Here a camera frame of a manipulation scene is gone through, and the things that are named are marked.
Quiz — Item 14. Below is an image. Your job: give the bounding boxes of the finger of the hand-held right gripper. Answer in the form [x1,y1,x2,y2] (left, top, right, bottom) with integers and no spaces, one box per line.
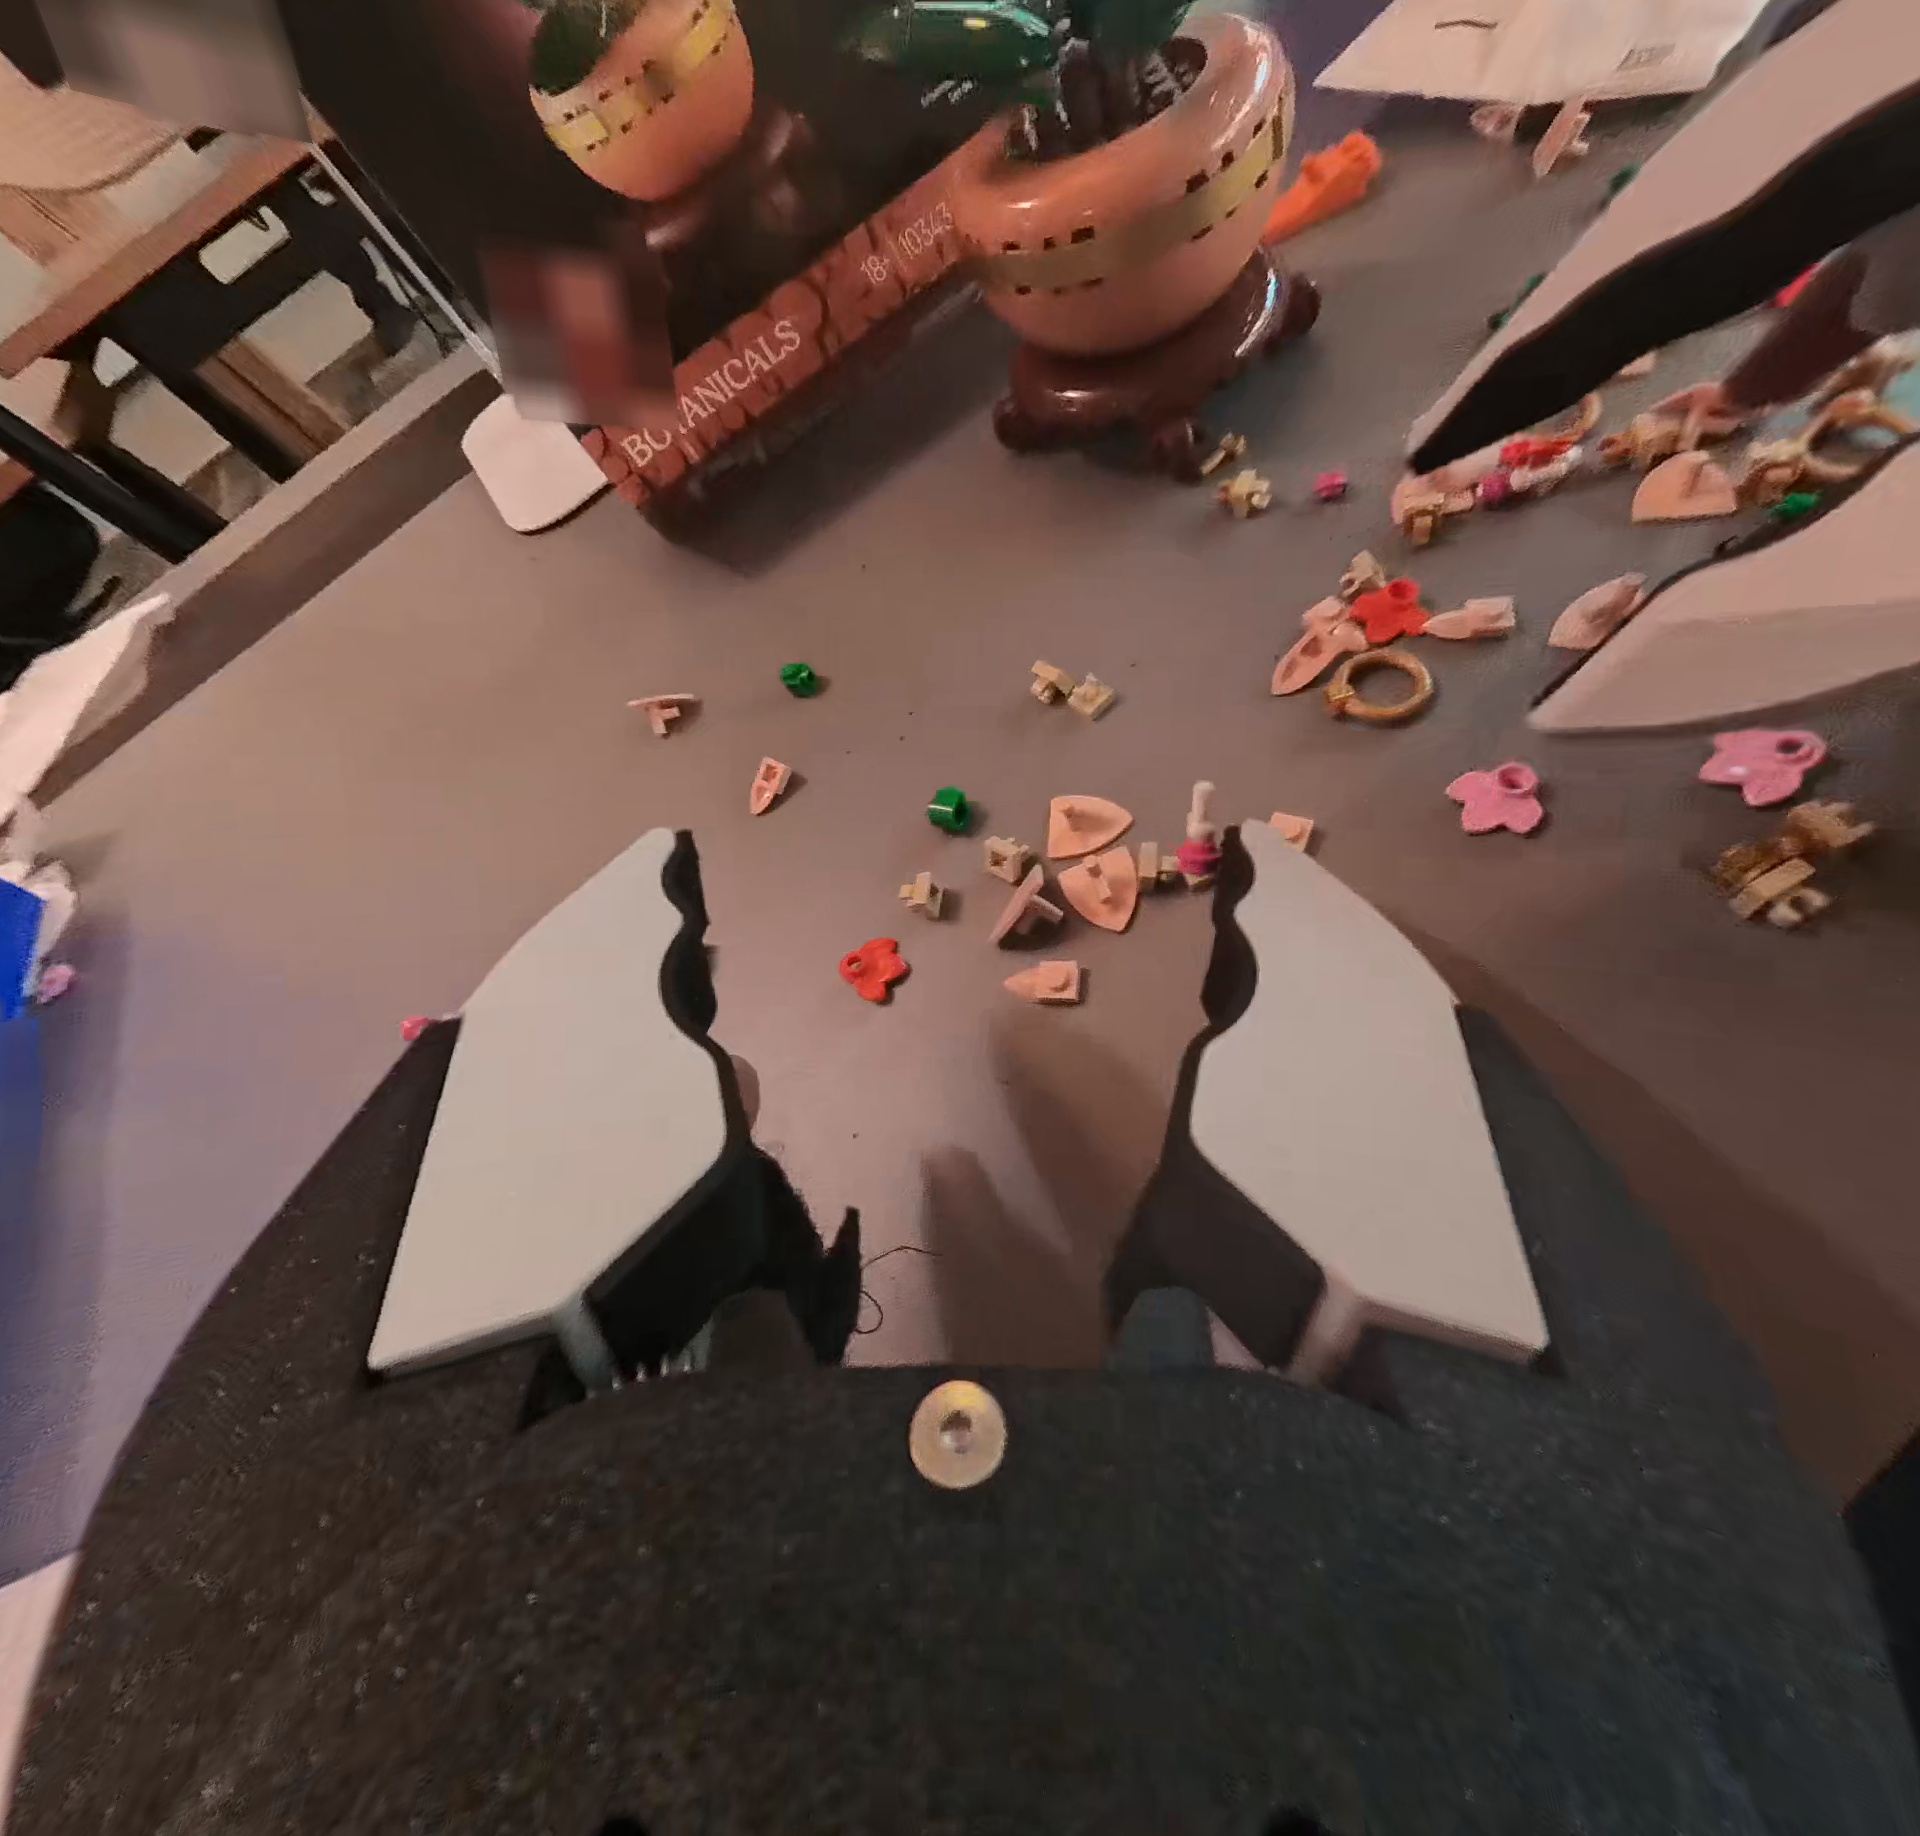
[1524,492,1920,736]
[1403,0,1920,476]

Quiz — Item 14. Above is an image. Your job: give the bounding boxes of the gold tan toy assembly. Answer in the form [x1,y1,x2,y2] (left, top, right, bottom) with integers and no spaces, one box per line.
[1711,802,1881,929]

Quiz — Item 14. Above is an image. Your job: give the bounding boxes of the gold toy ring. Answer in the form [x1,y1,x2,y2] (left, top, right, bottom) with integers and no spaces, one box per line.
[1322,647,1433,729]

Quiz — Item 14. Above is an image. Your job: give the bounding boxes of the orange brick separator tool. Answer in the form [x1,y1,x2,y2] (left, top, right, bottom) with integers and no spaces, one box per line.
[1264,130,1381,241]

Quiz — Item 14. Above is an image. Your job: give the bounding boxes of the toy brick flower pot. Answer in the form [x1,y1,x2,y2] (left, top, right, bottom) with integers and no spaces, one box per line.
[838,0,1419,485]

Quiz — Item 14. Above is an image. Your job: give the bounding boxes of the grey desk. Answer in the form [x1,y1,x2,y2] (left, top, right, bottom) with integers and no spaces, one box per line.
[0,0,1920,1584]

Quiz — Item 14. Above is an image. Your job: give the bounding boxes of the white rounded card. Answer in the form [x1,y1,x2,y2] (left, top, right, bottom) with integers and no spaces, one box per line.
[461,405,609,534]

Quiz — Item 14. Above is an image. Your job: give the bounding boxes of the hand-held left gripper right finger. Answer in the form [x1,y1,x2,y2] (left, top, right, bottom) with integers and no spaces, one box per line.
[1108,814,1556,1384]

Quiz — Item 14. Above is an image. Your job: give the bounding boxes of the pink flower toy piece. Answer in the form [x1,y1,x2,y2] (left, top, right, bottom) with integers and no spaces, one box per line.
[1699,727,1831,811]
[1441,758,1548,837]

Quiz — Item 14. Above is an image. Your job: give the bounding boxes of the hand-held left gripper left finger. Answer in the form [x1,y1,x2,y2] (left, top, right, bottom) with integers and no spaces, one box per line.
[363,826,870,1401]

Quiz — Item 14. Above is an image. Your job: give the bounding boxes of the pile of tan petal pieces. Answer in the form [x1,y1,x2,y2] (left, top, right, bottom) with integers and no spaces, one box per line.
[981,788,1322,1010]

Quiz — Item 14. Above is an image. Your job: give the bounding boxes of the black toy set box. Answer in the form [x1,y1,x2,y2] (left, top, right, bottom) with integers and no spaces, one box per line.
[255,0,1082,546]

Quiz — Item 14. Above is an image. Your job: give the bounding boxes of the heap of mixed toy parts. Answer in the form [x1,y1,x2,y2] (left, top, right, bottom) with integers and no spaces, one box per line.
[1385,341,1920,546]

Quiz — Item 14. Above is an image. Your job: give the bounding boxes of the white flat paper sheets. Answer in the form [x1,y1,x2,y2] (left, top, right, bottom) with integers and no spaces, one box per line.
[1314,0,1853,107]

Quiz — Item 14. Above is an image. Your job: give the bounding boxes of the wooden table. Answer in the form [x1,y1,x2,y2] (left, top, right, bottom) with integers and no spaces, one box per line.
[0,126,496,546]

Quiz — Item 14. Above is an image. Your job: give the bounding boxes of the white crumpled papers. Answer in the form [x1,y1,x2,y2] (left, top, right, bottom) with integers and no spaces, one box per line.
[0,589,173,892]

